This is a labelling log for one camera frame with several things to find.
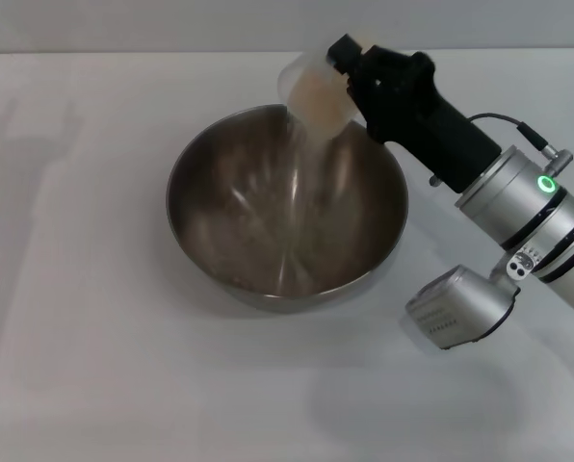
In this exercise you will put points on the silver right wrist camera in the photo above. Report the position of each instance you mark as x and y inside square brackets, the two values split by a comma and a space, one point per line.
[460, 308]

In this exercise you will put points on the white rice grains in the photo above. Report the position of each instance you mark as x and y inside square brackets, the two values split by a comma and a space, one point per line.
[316, 98]

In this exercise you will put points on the stainless steel mixing bowl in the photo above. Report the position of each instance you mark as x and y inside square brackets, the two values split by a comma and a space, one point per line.
[277, 226]

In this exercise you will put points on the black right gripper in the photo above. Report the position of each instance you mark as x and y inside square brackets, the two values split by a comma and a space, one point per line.
[436, 130]

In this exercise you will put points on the clear plastic measuring cup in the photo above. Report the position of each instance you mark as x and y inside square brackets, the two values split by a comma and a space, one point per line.
[311, 91]

